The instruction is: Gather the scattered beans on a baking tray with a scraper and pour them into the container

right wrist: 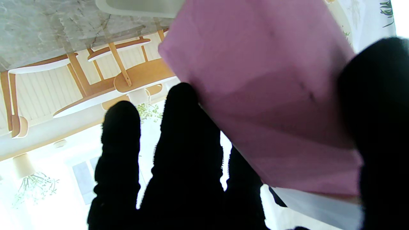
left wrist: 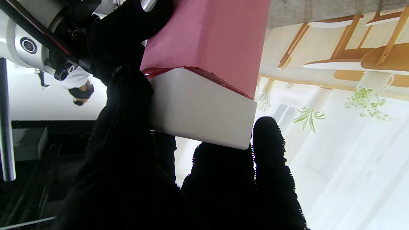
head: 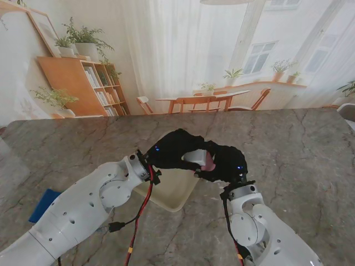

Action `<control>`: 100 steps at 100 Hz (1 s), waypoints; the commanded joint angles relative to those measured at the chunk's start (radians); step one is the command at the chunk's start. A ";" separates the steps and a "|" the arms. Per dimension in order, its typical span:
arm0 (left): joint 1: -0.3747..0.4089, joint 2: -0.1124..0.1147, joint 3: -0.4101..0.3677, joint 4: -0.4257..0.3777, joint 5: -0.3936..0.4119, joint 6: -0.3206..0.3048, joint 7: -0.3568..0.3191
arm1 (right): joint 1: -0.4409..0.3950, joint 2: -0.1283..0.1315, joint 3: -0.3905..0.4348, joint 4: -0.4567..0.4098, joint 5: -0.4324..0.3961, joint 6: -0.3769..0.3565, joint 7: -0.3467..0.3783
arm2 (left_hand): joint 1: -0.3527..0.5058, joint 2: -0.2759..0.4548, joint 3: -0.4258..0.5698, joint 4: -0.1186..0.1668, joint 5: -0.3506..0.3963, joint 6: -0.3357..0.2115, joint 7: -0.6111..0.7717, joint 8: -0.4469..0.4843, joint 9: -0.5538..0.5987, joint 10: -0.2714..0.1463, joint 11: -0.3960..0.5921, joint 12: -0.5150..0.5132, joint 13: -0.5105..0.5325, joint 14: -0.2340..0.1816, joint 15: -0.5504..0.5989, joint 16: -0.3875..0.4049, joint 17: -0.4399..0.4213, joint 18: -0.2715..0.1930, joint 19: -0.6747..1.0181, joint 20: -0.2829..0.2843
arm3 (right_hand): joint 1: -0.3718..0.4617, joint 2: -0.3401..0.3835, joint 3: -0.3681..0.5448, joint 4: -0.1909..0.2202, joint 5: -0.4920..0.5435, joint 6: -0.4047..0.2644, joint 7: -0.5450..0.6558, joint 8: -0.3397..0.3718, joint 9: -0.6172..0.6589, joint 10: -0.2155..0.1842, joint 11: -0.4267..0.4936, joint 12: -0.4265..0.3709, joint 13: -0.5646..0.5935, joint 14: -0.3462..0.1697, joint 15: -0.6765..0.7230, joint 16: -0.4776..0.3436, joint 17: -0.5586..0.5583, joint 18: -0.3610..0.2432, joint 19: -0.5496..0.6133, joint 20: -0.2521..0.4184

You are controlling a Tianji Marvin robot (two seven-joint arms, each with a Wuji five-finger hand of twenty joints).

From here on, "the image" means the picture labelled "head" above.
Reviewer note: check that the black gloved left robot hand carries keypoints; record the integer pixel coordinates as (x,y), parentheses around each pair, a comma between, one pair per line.
(172,149)

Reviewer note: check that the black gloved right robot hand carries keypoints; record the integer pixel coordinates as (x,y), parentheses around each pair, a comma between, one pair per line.
(227,163)

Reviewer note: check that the pink square jar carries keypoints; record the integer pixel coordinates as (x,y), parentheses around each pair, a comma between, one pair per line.
(210,165)

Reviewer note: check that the white square jar cap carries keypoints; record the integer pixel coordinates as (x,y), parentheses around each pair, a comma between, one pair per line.
(198,158)

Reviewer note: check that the cream baking tray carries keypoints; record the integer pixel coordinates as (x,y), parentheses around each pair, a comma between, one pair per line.
(172,191)

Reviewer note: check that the blue plastic scraper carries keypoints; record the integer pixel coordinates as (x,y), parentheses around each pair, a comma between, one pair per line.
(44,203)

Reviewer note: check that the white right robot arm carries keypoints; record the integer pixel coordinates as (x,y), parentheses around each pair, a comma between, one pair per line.
(258,227)

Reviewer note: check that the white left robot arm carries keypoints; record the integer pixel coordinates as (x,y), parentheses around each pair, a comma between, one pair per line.
(83,205)

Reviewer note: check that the printed room scene backdrop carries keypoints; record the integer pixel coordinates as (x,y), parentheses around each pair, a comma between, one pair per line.
(172,55)

